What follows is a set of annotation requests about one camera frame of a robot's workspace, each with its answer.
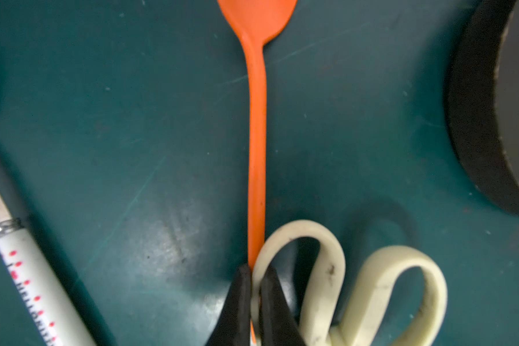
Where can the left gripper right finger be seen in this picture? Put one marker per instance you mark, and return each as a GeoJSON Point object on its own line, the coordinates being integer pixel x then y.
{"type": "Point", "coordinates": [277, 325]}

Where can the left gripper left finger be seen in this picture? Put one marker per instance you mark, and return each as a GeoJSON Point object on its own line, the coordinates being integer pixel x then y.
{"type": "Point", "coordinates": [233, 327]}

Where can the cream handled kitchen scissors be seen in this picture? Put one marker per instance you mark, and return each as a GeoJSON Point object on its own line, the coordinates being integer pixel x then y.
{"type": "Point", "coordinates": [370, 296]}

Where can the white hello kitty spoon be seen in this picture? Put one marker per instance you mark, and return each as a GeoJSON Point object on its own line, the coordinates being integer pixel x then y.
{"type": "Point", "coordinates": [47, 302]}

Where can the orange spoon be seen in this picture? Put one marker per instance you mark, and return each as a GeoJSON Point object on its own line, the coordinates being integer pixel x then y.
{"type": "Point", "coordinates": [256, 23]}

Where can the copper cup holder stand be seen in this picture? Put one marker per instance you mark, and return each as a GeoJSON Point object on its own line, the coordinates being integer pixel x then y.
{"type": "Point", "coordinates": [482, 102]}

